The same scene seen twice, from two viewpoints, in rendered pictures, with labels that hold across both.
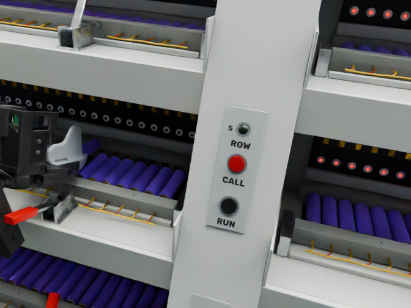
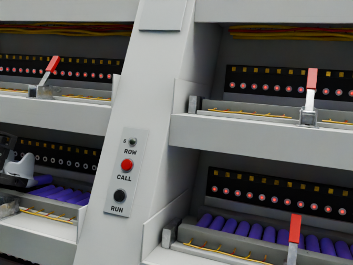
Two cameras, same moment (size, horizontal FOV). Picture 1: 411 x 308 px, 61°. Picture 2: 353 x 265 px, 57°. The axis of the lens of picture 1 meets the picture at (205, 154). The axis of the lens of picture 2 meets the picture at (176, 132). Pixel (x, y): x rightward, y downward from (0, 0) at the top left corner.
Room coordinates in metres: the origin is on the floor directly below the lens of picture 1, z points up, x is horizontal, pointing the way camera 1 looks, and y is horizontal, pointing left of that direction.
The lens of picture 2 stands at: (-0.11, -0.15, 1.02)
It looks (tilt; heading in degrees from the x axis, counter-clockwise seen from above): 13 degrees up; 7
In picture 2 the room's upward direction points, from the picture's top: 12 degrees clockwise
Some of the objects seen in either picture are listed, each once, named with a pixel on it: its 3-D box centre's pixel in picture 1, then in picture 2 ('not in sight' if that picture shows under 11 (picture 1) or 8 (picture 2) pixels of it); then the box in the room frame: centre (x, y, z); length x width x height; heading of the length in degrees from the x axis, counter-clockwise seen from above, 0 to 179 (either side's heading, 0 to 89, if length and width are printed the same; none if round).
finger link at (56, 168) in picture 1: (47, 170); (1, 178); (0.39, 0.18, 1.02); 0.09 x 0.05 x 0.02; 162
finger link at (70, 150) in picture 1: (72, 147); (26, 169); (0.43, 0.17, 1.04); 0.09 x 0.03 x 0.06; 162
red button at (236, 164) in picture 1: (236, 163); (127, 165); (0.34, -0.03, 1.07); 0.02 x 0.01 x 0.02; 78
